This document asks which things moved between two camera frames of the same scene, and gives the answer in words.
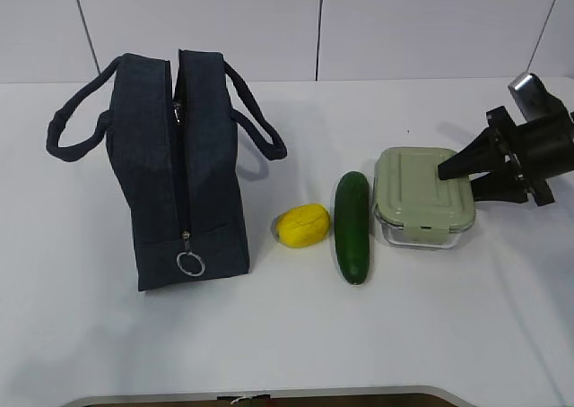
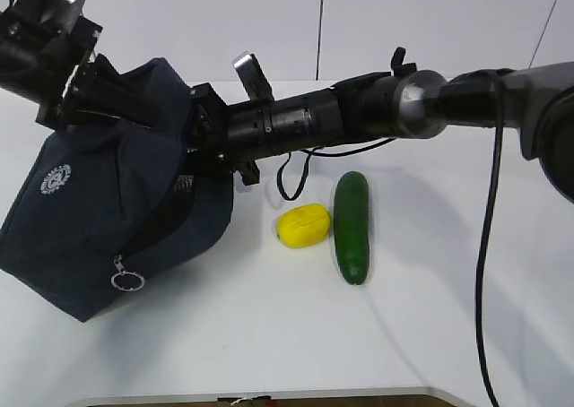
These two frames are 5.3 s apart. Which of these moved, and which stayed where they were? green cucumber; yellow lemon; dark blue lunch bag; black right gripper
Moved: black right gripper; dark blue lunch bag
Stayed: green cucumber; yellow lemon
